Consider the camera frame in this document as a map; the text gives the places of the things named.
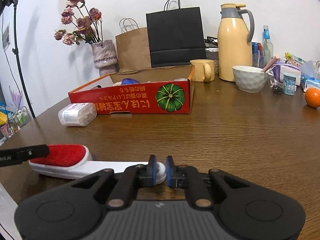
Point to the purple ceramic vase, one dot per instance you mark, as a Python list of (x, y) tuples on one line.
[(105, 57)]

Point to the red white lint brush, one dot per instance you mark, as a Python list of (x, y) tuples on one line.
[(74, 161)]

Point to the white ceramic bowl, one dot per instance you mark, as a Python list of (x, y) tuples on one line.
[(249, 79)]

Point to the purple packaged item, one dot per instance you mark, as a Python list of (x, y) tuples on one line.
[(276, 69)]

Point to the orange fruit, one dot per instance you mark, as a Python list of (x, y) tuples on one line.
[(312, 97)]

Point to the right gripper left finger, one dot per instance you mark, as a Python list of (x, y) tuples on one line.
[(74, 210)]

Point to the brown paper bag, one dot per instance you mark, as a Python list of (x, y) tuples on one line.
[(132, 47)]

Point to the round blue lid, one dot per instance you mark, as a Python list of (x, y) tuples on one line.
[(129, 81)]

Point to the yellow mug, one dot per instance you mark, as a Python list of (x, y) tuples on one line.
[(204, 70)]

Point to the dried pink flowers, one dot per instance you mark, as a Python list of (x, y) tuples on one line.
[(86, 23)]

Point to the clear glass bottle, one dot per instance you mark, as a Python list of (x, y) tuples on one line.
[(267, 47)]

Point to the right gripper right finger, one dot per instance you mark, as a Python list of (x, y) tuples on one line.
[(244, 209)]

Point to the small blue white carton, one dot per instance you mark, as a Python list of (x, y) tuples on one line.
[(289, 81)]

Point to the black paper bag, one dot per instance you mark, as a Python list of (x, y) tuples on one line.
[(175, 36)]

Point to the white tissue pack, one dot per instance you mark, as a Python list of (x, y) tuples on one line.
[(309, 83)]

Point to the yellow thermos jug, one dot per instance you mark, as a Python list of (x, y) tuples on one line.
[(234, 39)]

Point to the white plastic wipes container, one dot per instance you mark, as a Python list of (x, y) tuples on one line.
[(77, 114)]

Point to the red cardboard box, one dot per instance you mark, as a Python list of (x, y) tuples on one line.
[(166, 90)]

